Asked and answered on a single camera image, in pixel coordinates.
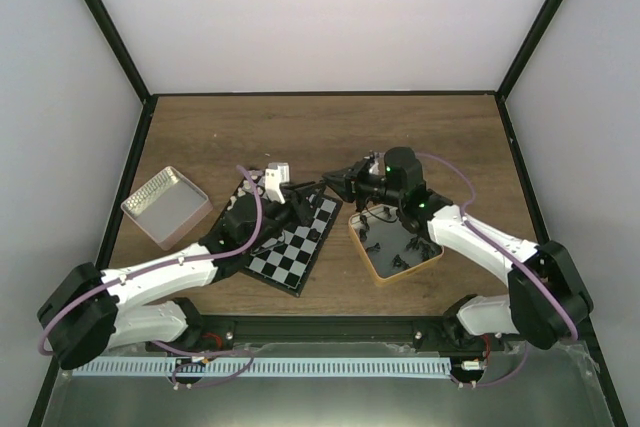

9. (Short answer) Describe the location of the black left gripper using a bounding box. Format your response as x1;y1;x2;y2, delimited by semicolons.
245;181;327;253

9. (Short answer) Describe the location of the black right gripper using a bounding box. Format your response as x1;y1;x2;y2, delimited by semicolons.
323;159;403;213

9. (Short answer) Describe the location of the black piece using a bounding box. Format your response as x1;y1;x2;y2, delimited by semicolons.
307;229;320;242

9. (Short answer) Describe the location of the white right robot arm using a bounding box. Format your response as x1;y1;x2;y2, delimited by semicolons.
322;147;593;350

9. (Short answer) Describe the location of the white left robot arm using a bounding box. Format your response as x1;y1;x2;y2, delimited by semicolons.
37;180;341;370

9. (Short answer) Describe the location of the black white chessboard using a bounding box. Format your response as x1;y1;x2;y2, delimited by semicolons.
215;170;342;297

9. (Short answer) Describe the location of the tan metal tray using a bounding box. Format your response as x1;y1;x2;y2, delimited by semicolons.
348;205;444;287

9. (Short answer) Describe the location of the silver metal tray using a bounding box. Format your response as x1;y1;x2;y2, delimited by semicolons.
120;166;213;251

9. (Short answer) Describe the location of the light blue slotted strip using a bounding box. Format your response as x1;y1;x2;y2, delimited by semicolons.
73;357;451;379

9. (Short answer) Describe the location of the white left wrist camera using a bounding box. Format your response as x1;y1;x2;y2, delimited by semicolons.
263;162;290;204

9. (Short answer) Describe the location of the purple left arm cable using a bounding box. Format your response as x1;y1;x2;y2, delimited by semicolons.
38;164;266;357

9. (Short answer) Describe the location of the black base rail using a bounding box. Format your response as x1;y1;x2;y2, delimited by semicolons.
170;315;504;354

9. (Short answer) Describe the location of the black enclosure frame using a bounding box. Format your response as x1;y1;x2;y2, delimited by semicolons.
29;0;627;426

